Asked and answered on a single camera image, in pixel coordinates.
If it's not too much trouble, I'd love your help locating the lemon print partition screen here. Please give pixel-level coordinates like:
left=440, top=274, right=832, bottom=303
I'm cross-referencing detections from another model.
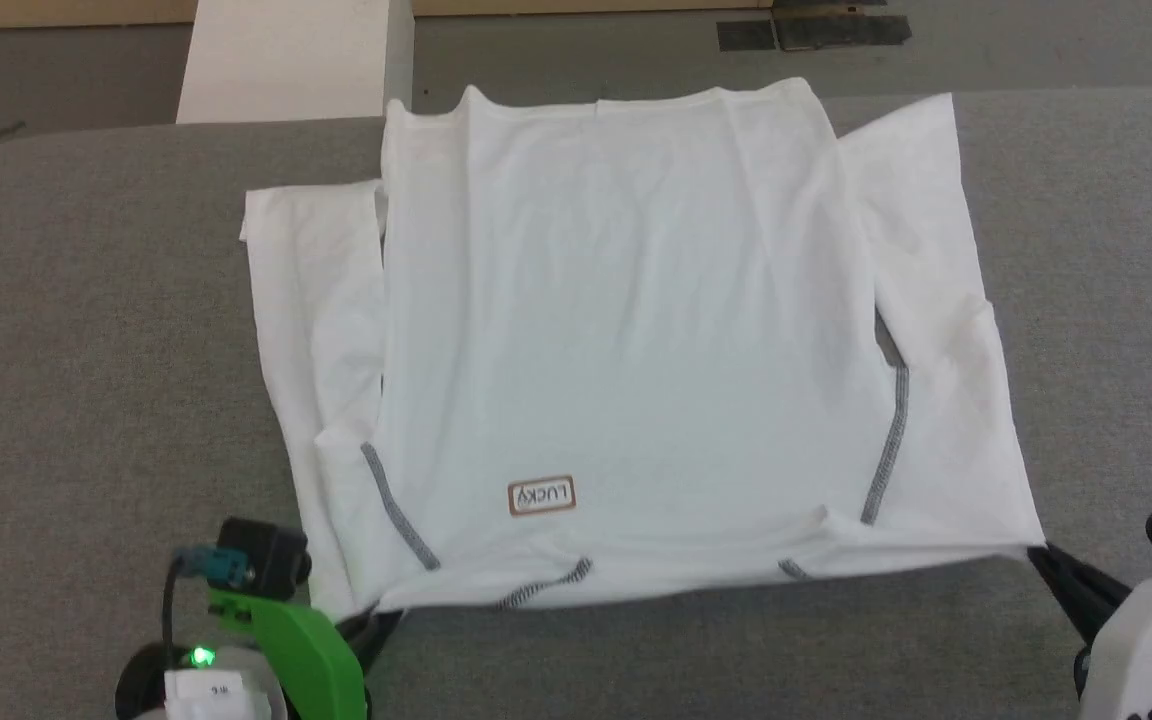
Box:
left=0, top=0, right=773, bottom=32

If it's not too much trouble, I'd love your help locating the white long-sleeve shirt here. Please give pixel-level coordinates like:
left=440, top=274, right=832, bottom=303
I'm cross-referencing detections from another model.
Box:
left=239, top=77, right=1046, bottom=622

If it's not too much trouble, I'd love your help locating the black partition base plate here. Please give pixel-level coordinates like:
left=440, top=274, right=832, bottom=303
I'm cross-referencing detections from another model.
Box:
left=770, top=0, right=913, bottom=52

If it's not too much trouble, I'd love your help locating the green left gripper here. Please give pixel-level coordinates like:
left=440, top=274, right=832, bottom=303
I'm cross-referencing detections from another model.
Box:
left=114, top=588, right=404, bottom=720

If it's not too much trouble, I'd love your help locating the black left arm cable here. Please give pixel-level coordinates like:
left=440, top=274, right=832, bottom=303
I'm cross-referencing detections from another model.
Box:
left=163, top=553, right=199, bottom=656

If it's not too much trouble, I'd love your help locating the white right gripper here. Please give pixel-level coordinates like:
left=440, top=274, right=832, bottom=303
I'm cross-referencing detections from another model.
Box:
left=1025, top=542, right=1152, bottom=720

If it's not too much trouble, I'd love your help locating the white rectangular box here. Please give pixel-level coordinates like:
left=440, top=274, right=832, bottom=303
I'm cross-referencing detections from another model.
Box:
left=176, top=0, right=416, bottom=126

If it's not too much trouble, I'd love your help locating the small black floor mat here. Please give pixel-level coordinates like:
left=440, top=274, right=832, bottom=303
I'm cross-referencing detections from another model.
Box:
left=716, top=20, right=778, bottom=53

